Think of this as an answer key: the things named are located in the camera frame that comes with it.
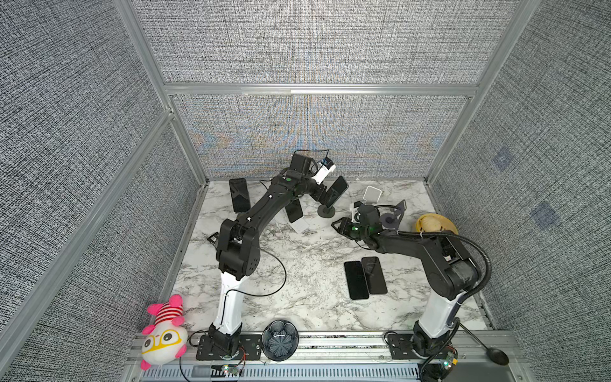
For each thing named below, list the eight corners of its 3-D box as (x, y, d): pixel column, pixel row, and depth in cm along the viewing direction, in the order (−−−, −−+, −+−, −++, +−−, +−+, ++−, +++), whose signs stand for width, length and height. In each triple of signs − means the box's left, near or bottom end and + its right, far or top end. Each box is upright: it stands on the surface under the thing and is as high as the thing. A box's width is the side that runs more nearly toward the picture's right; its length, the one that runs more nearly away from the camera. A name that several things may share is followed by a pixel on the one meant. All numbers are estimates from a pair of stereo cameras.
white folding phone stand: (360, 207, 111) (364, 191, 102) (364, 200, 113) (369, 184, 105) (372, 213, 109) (378, 197, 100) (376, 206, 111) (382, 190, 103)
